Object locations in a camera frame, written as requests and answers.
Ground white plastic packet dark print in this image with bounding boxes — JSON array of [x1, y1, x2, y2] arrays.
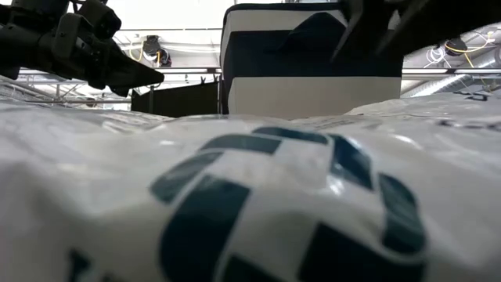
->
[[0, 90, 501, 282]]

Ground silver ventilation duct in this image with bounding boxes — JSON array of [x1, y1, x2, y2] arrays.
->
[[402, 54, 501, 99]]

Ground black divider panel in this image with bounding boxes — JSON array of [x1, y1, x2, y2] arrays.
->
[[131, 80, 222, 118]]

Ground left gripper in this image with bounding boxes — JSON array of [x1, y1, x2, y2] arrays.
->
[[38, 14, 165, 99]]

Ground black overhead mounted device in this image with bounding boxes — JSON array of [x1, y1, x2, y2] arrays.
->
[[444, 37, 469, 58], [141, 34, 173, 68]]

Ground navy white striped fabric basket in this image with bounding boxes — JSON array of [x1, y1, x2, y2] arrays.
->
[[219, 2, 405, 121]]

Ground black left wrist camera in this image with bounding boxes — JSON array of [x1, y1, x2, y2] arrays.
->
[[80, 0, 123, 40]]

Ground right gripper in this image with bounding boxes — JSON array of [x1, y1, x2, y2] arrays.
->
[[331, 0, 501, 62]]

